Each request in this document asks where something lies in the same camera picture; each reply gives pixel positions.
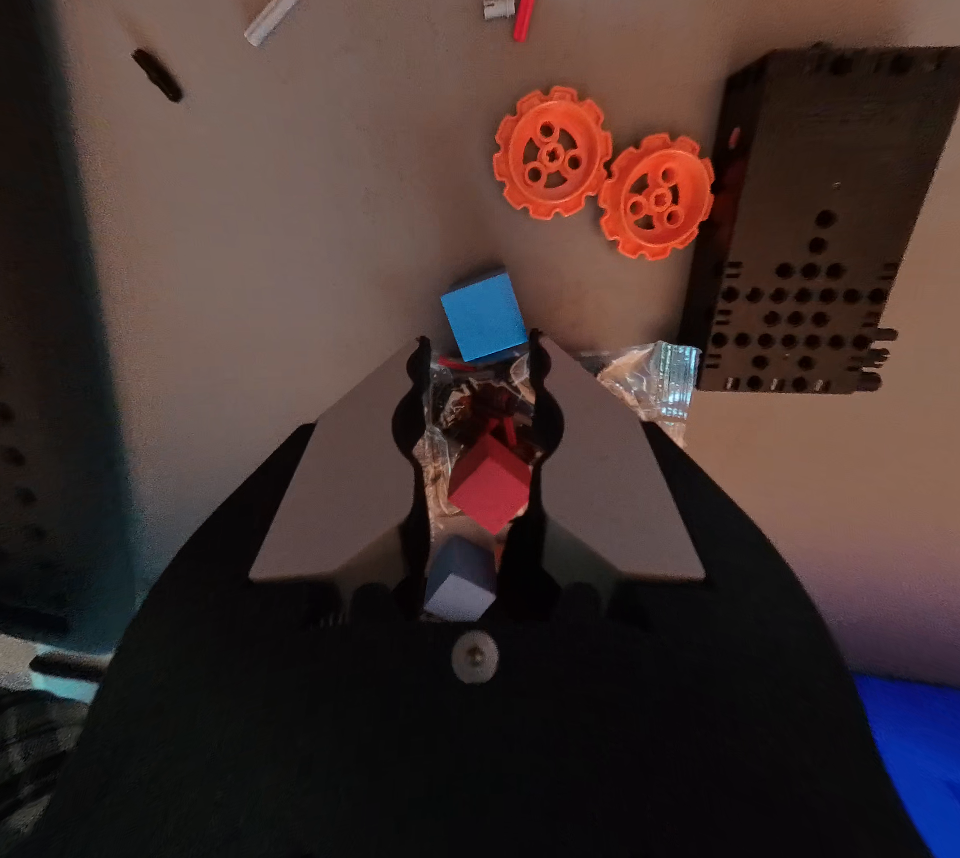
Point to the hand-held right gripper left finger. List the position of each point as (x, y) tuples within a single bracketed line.
[(337, 498)]

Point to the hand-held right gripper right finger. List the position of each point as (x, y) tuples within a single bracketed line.
[(622, 498)]

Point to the red foam cube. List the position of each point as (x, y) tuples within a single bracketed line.
[(491, 483)]

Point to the small clear bag of parts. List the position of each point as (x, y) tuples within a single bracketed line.
[(660, 378)]

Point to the orange gear wheel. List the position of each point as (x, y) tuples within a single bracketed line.
[(551, 153)]

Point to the dark perforated panel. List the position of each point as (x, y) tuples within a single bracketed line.
[(45, 273)]

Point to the black perforated control box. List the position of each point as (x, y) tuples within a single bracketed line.
[(825, 183)]

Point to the black connector block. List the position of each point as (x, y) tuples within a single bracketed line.
[(156, 74)]

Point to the grey axle rod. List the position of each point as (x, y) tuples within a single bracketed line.
[(272, 12)]

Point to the red plastic pin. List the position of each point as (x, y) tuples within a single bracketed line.
[(525, 7)]

